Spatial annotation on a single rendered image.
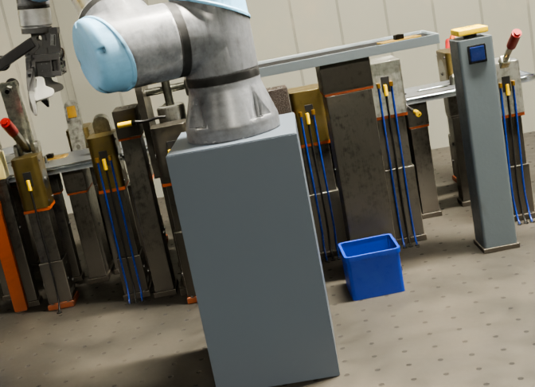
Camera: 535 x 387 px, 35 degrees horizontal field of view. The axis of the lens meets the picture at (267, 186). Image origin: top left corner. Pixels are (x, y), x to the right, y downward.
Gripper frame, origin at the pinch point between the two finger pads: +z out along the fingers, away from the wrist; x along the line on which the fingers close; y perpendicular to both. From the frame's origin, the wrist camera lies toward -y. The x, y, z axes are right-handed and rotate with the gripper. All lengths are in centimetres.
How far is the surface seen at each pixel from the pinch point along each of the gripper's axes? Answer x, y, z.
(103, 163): -28.8, 18.4, 8.5
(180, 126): -38, 36, 0
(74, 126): 10.2, 6.1, 5.7
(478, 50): -42, 95, -10
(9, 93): -22.8, -0.6, -7.3
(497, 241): -42, 99, 29
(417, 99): -14, 89, 3
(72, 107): 10.5, 6.2, 0.8
